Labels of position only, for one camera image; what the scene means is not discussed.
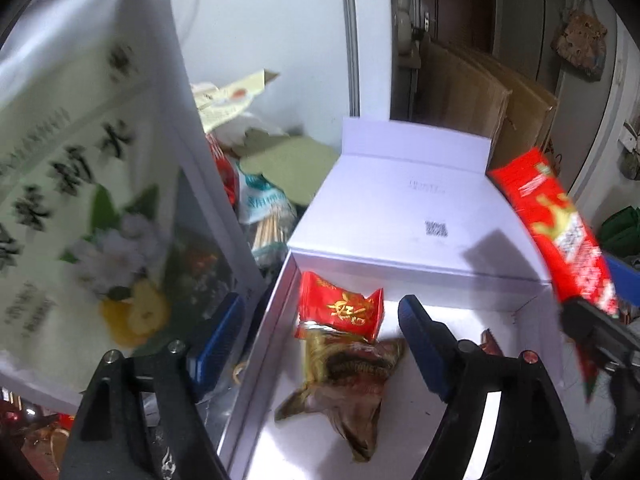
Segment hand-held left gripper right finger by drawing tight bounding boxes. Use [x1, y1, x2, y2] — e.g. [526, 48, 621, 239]
[397, 295, 583, 480]

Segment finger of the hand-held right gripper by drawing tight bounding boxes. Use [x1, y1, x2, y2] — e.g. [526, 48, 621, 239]
[602, 254, 640, 311]
[557, 296, 640, 376]

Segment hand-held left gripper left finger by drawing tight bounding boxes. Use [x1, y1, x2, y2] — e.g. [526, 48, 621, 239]
[60, 292, 246, 480]

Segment small dark red packet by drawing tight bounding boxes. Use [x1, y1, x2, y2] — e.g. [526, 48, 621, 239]
[479, 327, 503, 356]

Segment gold brown candy wrapper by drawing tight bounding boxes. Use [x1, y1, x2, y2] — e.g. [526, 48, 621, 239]
[274, 327, 407, 463]

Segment small red candy packet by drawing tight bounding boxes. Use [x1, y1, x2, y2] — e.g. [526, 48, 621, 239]
[294, 271, 385, 345]

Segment red snack packet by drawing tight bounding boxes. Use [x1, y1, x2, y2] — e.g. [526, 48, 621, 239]
[487, 147, 621, 406]

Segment white cardboard box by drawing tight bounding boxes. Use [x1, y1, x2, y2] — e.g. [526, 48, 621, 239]
[217, 116, 583, 480]

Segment green bag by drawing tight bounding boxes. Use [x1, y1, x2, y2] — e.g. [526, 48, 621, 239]
[597, 207, 640, 256]

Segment toothpick packet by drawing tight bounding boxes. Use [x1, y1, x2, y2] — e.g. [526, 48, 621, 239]
[235, 170, 298, 266]

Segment green cardboard piece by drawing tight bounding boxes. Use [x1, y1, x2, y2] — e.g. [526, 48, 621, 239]
[240, 127, 341, 206]

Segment silver stand-up pouch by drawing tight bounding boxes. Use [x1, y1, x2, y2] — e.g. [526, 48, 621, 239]
[0, 0, 268, 411]

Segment cream paper packet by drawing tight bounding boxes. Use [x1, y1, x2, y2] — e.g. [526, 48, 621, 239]
[192, 70, 281, 131]

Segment hanging patterned bag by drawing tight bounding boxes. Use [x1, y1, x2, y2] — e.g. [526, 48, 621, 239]
[550, 0, 608, 81]

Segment white refrigerator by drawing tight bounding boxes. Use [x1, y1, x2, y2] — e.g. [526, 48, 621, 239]
[167, 0, 396, 161]

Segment white ceramic pot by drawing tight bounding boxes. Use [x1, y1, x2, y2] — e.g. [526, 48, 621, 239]
[392, 0, 421, 68]

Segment dark brown door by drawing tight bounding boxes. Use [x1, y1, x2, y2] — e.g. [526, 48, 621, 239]
[417, 0, 498, 56]

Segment hanging wall ornaments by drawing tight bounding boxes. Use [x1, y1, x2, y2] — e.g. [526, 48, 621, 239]
[620, 115, 640, 181]

